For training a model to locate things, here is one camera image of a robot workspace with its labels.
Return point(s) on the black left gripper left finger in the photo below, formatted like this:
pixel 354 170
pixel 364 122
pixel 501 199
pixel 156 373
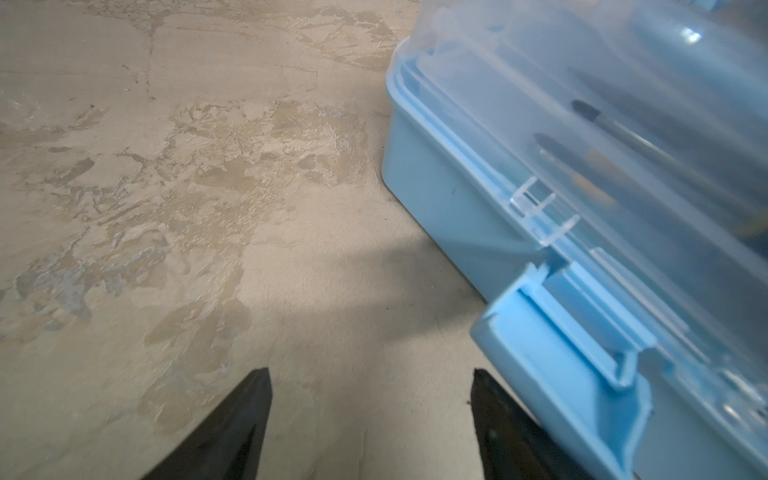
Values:
pixel 227 444

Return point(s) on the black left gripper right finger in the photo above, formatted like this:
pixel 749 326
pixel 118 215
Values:
pixel 511 444

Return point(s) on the light blue plastic toolbox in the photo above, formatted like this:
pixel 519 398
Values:
pixel 636 337

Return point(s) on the small black screwdriver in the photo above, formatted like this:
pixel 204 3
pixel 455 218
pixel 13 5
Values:
pixel 702 188

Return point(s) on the black yellow utility knife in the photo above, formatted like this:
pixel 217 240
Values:
pixel 597 185

